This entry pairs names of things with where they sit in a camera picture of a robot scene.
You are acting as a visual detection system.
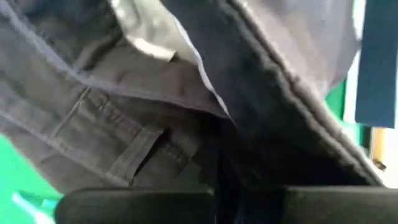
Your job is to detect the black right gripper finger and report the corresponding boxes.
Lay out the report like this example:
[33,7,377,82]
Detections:
[193,145,220,190]

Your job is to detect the teal shorts with white lining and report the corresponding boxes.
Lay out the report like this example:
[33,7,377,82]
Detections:
[12,190,63,224]

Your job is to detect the black garment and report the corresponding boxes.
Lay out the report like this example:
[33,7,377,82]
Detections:
[0,0,385,224]

